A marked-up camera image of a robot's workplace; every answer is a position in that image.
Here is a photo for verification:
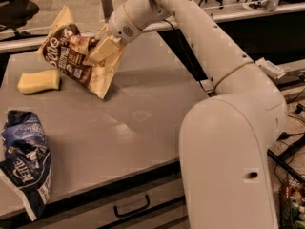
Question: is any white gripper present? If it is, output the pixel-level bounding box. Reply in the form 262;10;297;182
89;5;142;62

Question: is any brown chip bag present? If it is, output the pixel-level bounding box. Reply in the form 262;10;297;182
37;6;126;99

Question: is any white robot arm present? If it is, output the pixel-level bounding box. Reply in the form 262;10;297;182
90;0;287;229

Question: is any yellow sponge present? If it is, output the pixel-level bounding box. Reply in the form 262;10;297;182
17;70;60;94

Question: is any blue chip bag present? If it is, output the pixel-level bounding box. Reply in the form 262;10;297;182
0;110;51;221

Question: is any black office chair left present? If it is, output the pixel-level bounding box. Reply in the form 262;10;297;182
0;0;47;42

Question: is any white small box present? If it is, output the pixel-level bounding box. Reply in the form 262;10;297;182
255;57;286;79

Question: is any grey cabinet drawer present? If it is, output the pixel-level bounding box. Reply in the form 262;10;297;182
18;176;187;229

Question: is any black floor bar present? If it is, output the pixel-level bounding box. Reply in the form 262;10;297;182
267;150;305;183

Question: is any basket of items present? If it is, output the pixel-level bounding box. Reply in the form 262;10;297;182
279;178;305;229

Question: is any left metal glass bracket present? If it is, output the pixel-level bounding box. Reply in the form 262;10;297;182
101;0;114;22

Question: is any black drawer handle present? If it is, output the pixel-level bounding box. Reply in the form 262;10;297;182
113;194;151;219

